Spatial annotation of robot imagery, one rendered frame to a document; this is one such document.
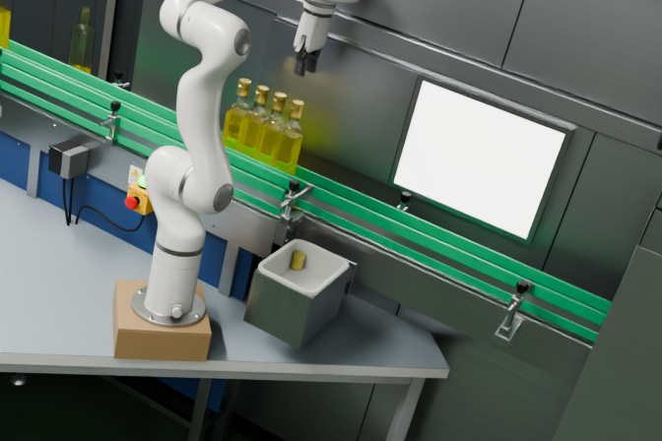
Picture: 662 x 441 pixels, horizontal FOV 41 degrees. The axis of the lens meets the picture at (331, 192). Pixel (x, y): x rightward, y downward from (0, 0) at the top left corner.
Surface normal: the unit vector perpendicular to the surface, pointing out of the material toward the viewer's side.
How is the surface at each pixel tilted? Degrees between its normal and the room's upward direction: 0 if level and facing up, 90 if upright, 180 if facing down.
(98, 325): 0
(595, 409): 90
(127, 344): 90
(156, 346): 90
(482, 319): 90
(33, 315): 0
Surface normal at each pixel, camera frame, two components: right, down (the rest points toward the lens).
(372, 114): -0.45, 0.29
